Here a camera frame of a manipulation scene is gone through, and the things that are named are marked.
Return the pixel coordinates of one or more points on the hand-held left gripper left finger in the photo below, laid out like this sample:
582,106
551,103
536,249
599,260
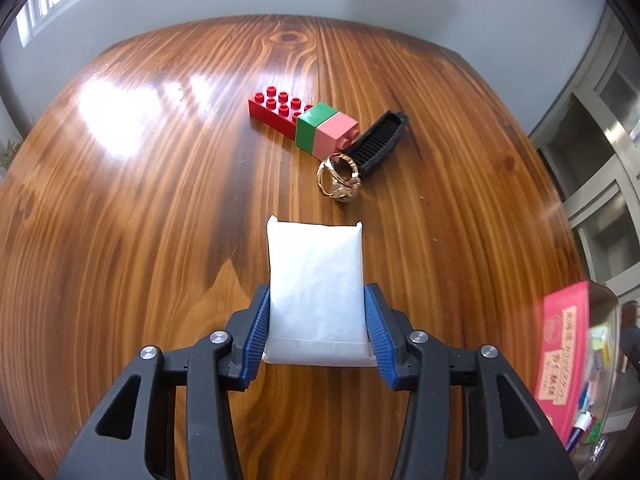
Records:
256,332

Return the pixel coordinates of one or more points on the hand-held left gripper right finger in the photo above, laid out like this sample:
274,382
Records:
376,335

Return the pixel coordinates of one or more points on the plain white packet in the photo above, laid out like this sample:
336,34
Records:
315,285

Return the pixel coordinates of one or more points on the pink cardboard box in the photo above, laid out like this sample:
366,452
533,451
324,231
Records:
605,375

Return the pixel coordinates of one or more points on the wooden desktop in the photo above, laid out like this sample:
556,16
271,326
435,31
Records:
150,210

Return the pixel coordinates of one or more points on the black comb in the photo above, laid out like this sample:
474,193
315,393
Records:
380,142

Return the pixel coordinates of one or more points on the pink toy block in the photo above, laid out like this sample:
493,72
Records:
336,135

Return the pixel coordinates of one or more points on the green toy block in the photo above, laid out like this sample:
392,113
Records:
312,127

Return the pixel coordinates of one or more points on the red studded toy brick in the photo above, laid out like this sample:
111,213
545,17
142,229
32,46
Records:
277,107

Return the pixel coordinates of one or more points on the green plant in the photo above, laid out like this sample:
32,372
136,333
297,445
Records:
10,155

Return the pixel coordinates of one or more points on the grey glass door cabinet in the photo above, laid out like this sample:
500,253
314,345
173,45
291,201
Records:
605,135

